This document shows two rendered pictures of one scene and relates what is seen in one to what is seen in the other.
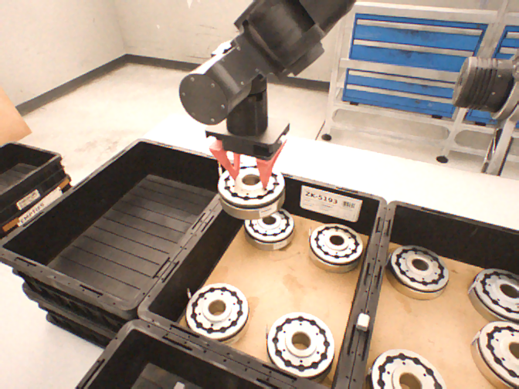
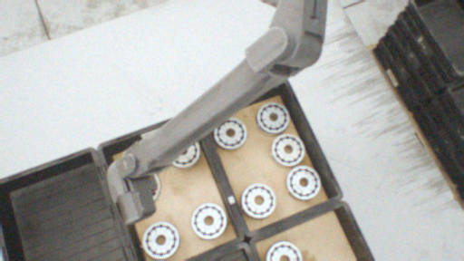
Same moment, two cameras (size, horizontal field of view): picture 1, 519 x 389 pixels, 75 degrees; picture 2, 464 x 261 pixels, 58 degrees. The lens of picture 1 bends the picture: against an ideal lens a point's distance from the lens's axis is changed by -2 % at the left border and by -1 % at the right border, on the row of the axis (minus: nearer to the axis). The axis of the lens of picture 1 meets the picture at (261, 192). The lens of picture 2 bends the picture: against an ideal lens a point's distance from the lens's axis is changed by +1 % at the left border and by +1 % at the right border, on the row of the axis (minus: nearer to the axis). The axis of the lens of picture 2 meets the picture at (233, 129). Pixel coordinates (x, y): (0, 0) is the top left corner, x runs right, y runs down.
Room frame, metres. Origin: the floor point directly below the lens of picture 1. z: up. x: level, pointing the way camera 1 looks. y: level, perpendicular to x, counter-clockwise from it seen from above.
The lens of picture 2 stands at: (0.17, 0.01, 2.07)
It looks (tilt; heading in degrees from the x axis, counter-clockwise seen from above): 72 degrees down; 306
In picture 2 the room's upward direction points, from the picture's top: 9 degrees clockwise
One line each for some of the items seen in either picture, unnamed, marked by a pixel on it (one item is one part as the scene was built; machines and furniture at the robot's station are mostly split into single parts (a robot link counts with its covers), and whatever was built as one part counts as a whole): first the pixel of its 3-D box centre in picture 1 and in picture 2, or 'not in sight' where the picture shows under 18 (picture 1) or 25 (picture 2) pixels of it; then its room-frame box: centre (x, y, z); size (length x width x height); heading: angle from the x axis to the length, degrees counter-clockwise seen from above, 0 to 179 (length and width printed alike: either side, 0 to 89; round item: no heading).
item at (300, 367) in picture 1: (300, 343); (208, 220); (0.25, -0.06, 0.86); 0.10 x 0.10 x 0.01
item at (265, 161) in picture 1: (256, 158); not in sight; (0.41, 0.01, 1.09); 0.07 x 0.07 x 0.09; 66
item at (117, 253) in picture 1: (143, 223); (68, 234); (0.50, 0.24, 0.87); 0.40 x 0.30 x 0.11; 157
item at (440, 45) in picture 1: (405, 67); not in sight; (2.14, -0.90, 0.60); 0.72 x 0.03 x 0.56; 69
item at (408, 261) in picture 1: (419, 265); (230, 132); (0.40, -0.29, 0.86); 0.05 x 0.05 x 0.01
